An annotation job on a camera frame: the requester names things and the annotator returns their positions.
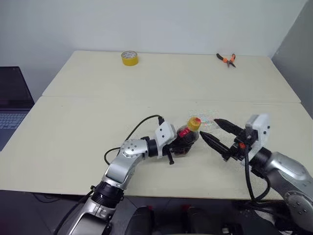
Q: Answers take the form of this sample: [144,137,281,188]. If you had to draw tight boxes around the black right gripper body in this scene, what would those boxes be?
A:
[223,127,253,163]

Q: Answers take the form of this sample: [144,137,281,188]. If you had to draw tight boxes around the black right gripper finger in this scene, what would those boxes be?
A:
[200,131,232,160]
[213,118,245,139]

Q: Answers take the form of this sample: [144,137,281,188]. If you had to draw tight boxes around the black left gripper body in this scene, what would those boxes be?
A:
[163,143,177,165]

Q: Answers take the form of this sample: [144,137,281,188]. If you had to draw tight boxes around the dark drink bottle yellow cap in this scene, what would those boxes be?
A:
[171,117,202,157]

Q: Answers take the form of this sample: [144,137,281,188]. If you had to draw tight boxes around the clear plastic bag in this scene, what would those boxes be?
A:
[188,109,221,131]

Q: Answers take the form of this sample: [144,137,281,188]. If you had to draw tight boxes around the yellow tape roll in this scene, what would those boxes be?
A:
[121,50,139,67]

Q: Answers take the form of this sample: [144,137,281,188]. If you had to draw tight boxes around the dark laptop computer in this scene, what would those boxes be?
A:
[0,66,35,151]

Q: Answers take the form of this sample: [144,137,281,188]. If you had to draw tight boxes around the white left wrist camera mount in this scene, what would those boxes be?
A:
[154,121,178,161]

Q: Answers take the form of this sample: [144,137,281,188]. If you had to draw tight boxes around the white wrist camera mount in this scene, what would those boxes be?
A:
[154,121,178,161]
[242,113,271,167]

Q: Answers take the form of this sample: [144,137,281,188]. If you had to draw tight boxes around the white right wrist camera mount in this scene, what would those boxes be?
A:
[242,113,271,167]

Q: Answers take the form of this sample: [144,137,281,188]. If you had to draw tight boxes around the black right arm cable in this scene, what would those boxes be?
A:
[244,146,271,204]

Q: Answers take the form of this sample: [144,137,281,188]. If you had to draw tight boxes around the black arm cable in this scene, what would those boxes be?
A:
[104,115,164,167]
[244,146,271,204]

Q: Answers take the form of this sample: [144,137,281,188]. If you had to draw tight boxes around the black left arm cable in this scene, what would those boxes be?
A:
[104,115,164,167]

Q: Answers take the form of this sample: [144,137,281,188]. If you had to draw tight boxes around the orange black handled pliers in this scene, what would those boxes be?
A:
[216,52,237,69]

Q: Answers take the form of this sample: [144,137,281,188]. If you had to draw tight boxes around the black floor cable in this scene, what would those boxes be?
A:
[31,192,61,204]

